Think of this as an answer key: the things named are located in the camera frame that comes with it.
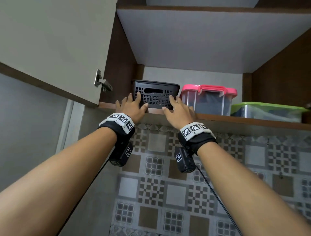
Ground person's right hand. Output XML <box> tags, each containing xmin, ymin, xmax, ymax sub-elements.
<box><xmin>161</xmin><ymin>95</ymin><xmax>196</xmax><ymax>131</ymax></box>

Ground person's left hand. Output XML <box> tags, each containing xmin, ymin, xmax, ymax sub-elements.
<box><xmin>115</xmin><ymin>92</ymin><xmax>149</xmax><ymax>125</ymax></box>

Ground black perforated plastic basket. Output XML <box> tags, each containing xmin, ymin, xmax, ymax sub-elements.
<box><xmin>131</xmin><ymin>79</ymin><xmax>181</xmax><ymax>110</ymax></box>

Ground pink lidded plastic container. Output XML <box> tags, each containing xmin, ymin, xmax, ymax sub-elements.
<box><xmin>180</xmin><ymin>84</ymin><xmax>238</xmax><ymax>117</ymax></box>

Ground brown wooden cabinet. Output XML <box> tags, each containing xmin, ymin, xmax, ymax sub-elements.
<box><xmin>98</xmin><ymin>0</ymin><xmax>311</xmax><ymax>132</ymax></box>

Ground green lidded plastic container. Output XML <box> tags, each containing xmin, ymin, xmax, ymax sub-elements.
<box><xmin>230</xmin><ymin>101</ymin><xmax>309</xmax><ymax>124</ymax></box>

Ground beige cabinet door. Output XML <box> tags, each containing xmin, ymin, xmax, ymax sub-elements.
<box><xmin>0</xmin><ymin>0</ymin><xmax>119</xmax><ymax>109</ymax></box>

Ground person's right forearm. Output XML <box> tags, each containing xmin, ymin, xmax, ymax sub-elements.
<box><xmin>197</xmin><ymin>142</ymin><xmax>311</xmax><ymax>236</ymax></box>

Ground person's left forearm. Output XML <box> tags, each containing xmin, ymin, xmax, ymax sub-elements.
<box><xmin>0</xmin><ymin>126</ymin><xmax>118</xmax><ymax>236</ymax></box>

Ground silver door hinge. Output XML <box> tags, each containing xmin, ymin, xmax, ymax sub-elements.
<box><xmin>94</xmin><ymin>69</ymin><xmax>114</xmax><ymax>93</ymax></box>

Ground left black marker wristband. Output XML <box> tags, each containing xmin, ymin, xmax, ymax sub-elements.
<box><xmin>98</xmin><ymin>112</ymin><xmax>136</xmax><ymax>144</ymax></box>

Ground black marker wristband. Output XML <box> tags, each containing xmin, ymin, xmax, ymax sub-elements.
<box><xmin>177</xmin><ymin>122</ymin><xmax>218</xmax><ymax>156</ymax></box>
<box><xmin>98</xmin><ymin>112</ymin><xmax>136</xmax><ymax>144</ymax></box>

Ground right black marker wristband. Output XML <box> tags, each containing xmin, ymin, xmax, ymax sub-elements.
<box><xmin>177</xmin><ymin>122</ymin><xmax>218</xmax><ymax>156</ymax></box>

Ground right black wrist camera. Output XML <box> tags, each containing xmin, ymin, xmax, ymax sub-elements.
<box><xmin>174</xmin><ymin>146</ymin><xmax>197</xmax><ymax>174</ymax></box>

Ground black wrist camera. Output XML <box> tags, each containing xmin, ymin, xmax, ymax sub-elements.
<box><xmin>109</xmin><ymin>141</ymin><xmax>134</xmax><ymax>168</ymax></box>
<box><xmin>174</xmin><ymin>146</ymin><xmax>197</xmax><ymax>174</ymax></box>

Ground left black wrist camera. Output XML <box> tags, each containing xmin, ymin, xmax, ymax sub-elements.
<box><xmin>109</xmin><ymin>141</ymin><xmax>134</xmax><ymax>168</ymax></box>

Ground right black camera cable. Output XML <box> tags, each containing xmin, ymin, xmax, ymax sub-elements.
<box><xmin>194</xmin><ymin>164</ymin><xmax>244</xmax><ymax>236</ymax></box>

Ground black camera cable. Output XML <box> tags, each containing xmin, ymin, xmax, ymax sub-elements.
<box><xmin>194</xmin><ymin>164</ymin><xmax>244</xmax><ymax>236</ymax></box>
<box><xmin>56</xmin><ymin>157</ymin><xmax>110</xmax><ymax>236</ymax></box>

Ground left black camera cable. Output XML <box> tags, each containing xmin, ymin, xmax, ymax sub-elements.
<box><xmin>56</xmin><ymin>157</ymin><xmax>110</xmax><ymax>236</ymax></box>

